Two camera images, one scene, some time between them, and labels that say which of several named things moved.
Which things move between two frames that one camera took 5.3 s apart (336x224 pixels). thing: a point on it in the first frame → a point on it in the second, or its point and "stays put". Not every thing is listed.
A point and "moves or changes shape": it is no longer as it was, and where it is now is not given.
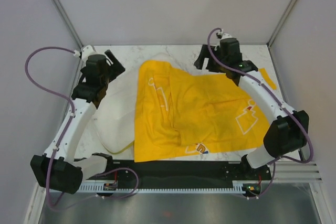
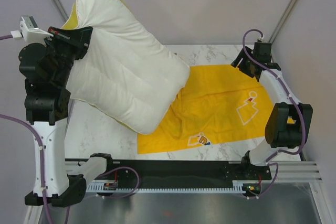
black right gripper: x=205 y=53 → x=242 y=54
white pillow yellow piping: x=115 y=116 → x=127 y=72
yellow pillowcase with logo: x=179 y=115 moves or changes shape
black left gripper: x=116 y=68 → x=79 y=38
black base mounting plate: x=182 y=171 stays put
